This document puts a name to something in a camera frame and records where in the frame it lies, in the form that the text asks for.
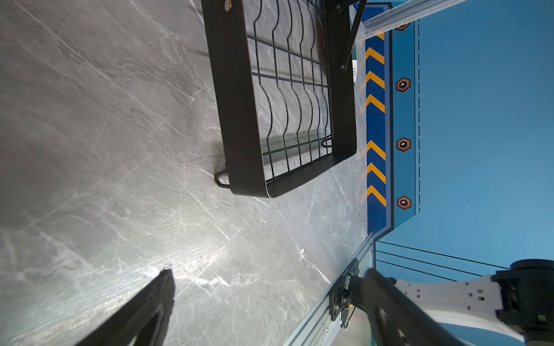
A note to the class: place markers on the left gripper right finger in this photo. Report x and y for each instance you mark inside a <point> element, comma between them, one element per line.
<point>395,319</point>

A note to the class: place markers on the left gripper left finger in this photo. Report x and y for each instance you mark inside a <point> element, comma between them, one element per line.
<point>144,320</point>

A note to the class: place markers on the black wire dish rack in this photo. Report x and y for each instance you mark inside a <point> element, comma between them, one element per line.
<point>283,80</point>

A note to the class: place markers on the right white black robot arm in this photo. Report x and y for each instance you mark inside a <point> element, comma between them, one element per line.
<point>517,302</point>

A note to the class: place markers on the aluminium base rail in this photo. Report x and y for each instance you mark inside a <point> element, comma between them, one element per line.
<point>331,313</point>

